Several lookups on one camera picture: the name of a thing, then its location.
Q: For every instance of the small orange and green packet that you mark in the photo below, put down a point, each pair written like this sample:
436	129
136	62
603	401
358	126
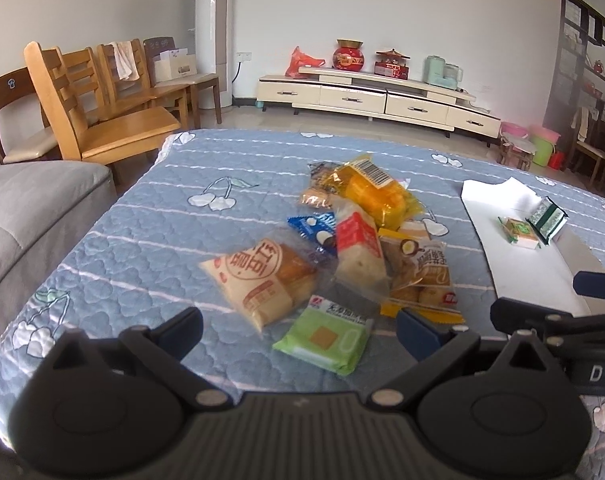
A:
518	232

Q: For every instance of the light wooden chair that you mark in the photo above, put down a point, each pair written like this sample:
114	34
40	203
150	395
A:
122	132
80	77
147	95

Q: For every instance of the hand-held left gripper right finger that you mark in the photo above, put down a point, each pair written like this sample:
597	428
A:
416	332

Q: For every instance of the dark green snack packet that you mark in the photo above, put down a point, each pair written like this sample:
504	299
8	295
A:
546	219

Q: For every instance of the yellow snack packet with barcode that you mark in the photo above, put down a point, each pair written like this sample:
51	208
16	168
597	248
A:
377	195

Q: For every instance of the red and white bread packet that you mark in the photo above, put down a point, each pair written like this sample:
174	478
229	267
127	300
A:
358	240

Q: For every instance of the green plastic bucket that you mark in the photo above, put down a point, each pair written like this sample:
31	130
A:
544	147

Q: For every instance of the pink plastic basin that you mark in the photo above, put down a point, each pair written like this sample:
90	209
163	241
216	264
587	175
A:
513	130

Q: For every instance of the dark brown cushioned chair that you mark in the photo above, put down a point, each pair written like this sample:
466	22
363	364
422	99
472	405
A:
202	80
20	145

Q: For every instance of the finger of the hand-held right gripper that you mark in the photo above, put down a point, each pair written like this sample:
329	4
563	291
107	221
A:
512	312
589	284

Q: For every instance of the small red bucket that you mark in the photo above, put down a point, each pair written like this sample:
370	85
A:
557	161

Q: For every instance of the beige bread packet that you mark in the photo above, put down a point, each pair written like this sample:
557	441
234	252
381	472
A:
262	280

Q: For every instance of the small wooden stool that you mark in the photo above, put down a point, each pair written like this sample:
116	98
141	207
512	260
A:
516	152

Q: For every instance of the white wall socket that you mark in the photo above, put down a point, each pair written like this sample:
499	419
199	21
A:
244	55

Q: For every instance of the white box on chair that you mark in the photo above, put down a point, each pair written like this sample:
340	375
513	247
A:
175	67

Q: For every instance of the cream cloth on chair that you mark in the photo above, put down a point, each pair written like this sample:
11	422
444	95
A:
580	125

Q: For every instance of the dark wooden display shelf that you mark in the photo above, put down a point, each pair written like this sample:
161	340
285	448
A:
582	25

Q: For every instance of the yellow-edged bun packet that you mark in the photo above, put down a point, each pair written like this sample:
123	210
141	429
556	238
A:
422	270

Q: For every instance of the grey sofa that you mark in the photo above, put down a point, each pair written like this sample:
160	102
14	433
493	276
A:
22	210

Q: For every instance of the cream tv cabinet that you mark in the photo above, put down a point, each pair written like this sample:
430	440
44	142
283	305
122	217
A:
352	97

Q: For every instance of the mint green kitchen appliance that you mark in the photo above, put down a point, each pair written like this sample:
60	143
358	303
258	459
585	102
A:
440	72

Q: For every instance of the blue snack packet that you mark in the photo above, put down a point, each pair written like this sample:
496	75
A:
308	227

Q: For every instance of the clear packet of brown snacks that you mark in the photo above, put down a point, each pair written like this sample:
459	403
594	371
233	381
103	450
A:
318	180

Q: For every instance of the white tower air conditioner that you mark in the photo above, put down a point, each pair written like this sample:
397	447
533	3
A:
213	35

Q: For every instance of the red round jar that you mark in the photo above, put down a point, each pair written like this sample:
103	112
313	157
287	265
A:
349	57

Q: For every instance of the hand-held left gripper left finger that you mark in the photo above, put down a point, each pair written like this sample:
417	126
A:
183	329

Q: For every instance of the red plastic bag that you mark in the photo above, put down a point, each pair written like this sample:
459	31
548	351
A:
302	62

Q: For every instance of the dark wooden dining chair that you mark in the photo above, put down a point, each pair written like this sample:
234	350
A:
599	152

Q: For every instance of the white towel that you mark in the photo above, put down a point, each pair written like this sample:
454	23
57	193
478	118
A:
124	60

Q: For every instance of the red carousel gift box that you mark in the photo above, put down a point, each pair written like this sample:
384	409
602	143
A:
392	67

